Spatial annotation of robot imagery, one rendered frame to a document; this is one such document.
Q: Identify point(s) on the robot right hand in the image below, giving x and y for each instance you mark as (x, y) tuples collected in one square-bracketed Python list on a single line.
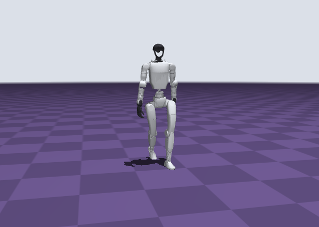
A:
[(139, 109)]

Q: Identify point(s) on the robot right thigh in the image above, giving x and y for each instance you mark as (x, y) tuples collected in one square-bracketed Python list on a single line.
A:
[(151, 117)]

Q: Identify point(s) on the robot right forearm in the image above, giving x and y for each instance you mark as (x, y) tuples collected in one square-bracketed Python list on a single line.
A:
[(140, 94)]

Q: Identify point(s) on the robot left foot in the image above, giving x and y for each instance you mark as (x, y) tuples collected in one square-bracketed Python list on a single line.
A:
[(169, 165)]

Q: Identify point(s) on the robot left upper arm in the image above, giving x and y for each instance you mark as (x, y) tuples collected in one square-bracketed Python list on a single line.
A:
[(172, 68)]

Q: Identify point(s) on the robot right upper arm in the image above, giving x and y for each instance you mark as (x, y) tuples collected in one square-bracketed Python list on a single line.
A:
[(145, 67)]

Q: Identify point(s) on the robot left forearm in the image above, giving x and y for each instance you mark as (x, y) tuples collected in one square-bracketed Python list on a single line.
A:
[(173, 92)]

